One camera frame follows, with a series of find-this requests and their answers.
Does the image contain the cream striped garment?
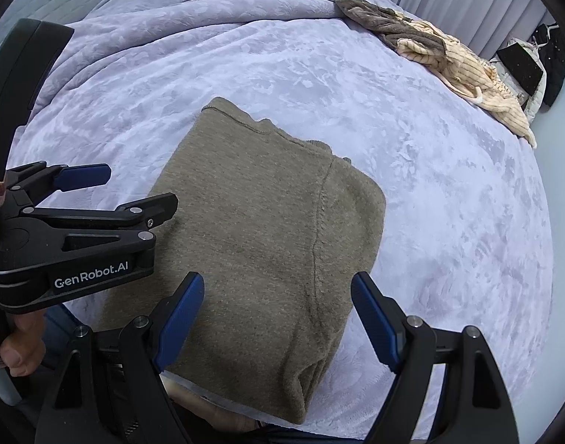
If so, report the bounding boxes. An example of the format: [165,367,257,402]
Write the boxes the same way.
[396,21,537,149]

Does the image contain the black hanging jacket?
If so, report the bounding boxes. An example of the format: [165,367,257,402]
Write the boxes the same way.
[532,23,565,107]

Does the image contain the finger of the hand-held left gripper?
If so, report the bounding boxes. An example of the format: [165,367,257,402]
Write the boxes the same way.
[21,193,179,233]
[5,162,112,204]

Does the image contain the person's blue pants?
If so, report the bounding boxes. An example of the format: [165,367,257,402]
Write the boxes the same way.
[44,304,98,366]

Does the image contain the brown fleece garment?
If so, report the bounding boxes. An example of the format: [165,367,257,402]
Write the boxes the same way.
[334,0,447,63]

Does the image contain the grey pleated curtains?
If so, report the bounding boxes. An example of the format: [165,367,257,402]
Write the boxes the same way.
[259,0,561,63]

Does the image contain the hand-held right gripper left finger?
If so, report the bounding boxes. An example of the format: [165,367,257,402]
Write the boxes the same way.
[35,272,205,444]

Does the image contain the white jacket with black panel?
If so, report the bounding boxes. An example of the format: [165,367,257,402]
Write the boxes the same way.
[490,37,548,123]

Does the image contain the person's left hand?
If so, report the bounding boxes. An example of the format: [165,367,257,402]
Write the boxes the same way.
[0,310,47,377]

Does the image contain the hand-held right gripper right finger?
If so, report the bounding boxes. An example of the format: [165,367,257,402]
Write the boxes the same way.
[351,272,526,444]

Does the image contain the lavender embossed blanket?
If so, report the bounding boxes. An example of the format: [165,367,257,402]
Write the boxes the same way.
[7,0,554,440]

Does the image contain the olive knit sweater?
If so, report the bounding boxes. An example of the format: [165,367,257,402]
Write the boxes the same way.
[95,97,387,425]

